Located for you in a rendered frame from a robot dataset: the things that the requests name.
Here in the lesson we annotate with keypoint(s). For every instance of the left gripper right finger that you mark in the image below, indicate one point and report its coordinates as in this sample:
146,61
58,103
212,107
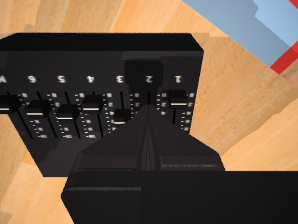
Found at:
175,149

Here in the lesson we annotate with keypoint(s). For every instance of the black lighting desk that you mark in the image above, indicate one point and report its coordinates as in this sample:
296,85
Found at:
88,84

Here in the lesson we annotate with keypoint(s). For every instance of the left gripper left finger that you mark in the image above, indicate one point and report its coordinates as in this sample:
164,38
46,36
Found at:
121,148

